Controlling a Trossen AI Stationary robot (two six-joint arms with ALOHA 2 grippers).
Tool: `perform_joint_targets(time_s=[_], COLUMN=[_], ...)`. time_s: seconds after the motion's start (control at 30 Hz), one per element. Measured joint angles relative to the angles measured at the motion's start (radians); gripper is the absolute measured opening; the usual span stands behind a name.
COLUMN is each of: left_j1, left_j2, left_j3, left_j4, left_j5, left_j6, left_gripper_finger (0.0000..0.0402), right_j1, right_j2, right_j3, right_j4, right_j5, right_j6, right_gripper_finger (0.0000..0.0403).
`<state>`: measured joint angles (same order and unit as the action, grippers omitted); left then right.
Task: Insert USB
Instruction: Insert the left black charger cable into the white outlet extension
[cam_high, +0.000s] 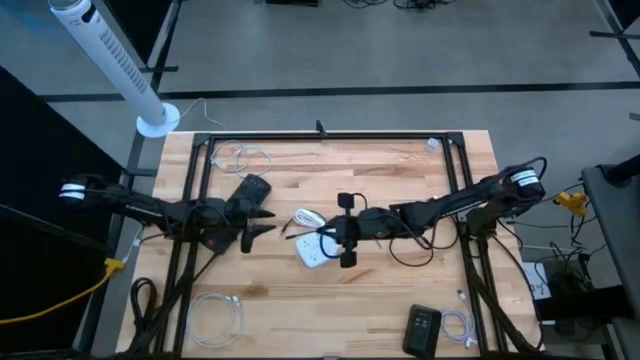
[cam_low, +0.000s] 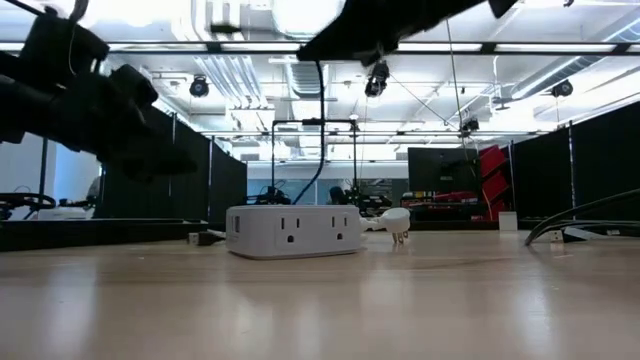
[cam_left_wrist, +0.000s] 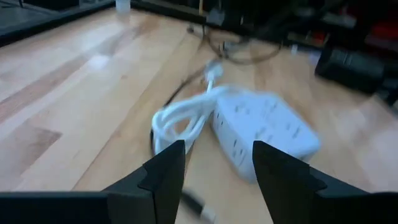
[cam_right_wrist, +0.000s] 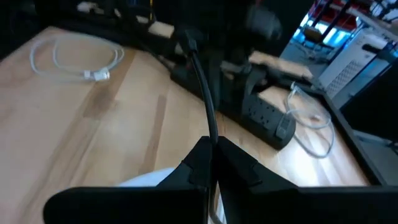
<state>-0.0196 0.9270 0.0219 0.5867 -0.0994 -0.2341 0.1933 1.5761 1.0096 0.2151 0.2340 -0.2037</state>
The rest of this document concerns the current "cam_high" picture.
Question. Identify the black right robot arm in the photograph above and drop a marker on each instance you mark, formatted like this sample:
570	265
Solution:
450	203

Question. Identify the black charging block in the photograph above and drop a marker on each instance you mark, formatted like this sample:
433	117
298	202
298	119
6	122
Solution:
422	332

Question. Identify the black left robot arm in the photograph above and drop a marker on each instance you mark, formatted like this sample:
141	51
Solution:
150	206

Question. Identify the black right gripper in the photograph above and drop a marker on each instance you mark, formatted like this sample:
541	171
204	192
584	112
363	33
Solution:
346	230

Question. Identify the yellow clamp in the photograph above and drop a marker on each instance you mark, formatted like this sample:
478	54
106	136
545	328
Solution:
570	201

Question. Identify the black equipment box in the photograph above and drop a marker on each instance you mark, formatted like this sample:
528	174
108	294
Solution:
575	302

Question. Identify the small black frame clamp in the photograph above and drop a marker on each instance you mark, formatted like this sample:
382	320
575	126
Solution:
320	129

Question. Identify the white paper sheet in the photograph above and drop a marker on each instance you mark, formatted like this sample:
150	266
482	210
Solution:
537	287

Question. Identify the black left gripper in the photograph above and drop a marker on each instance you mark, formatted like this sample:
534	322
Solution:
237	215

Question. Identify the black partition stand foot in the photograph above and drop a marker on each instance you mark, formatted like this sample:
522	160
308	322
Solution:
612	34

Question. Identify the white tower fan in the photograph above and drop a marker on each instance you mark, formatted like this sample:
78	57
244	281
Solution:
125	75

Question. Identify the black side table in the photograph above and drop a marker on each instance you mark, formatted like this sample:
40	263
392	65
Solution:
615	225

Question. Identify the flat black floor object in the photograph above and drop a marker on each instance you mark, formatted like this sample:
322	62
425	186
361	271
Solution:
292	2

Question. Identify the long black power strip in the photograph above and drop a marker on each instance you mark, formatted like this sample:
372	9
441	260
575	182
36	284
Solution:
252	187

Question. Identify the black partition panel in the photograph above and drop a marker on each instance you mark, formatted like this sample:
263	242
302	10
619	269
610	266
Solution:
40	175
135	25

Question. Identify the grey metal bracket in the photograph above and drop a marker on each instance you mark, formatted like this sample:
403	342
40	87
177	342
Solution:
462	216

